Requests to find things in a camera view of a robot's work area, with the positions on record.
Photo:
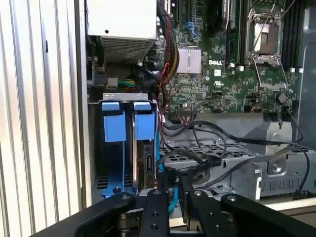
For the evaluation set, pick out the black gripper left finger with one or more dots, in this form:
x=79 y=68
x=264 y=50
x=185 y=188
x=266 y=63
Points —
x=155 y=217

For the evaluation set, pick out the hard disk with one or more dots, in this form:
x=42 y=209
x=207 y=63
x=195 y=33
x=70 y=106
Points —
x=144 y=126

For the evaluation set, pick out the white expansion slot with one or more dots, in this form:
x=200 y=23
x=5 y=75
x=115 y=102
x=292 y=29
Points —
x=167 y=6

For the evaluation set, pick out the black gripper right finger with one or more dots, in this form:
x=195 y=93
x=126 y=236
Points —
x=205 y=217

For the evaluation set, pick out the CPU socket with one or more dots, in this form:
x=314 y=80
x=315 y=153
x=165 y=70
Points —
x=269 y=42

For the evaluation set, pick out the metal socket cover frame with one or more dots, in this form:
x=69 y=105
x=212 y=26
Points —
x=272 y=85

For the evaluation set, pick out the thin metal locking lever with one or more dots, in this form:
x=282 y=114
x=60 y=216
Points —
x=263 y=26
x=289 y=7

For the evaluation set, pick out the green motherboard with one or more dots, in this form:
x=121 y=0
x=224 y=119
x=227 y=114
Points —
x=222 y=98

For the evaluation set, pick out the empty blue disk carrier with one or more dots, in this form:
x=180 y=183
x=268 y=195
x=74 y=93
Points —
x=114 y=128

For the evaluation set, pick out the silver chipset heatsink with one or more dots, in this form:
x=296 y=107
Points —
x=188 y=60

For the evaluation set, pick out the silver power supply unit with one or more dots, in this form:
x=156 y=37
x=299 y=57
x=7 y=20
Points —
x=123 y=17

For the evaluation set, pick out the black PC case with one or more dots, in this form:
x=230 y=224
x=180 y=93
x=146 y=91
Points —
x=82 y=123

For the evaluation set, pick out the metal drive cage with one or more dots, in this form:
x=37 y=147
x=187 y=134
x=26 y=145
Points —
x=271 y=172

